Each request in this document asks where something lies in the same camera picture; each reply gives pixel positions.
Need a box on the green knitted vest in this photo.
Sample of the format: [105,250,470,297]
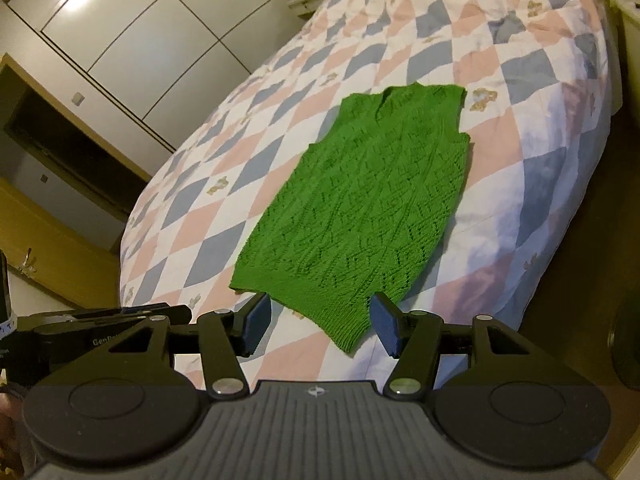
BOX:
[230,83,470,352]

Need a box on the wooden cabinet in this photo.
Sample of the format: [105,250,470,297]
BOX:
[1,55,149,309]

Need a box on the white wardrobe with panels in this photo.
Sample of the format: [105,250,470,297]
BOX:
[9,0,304,148]

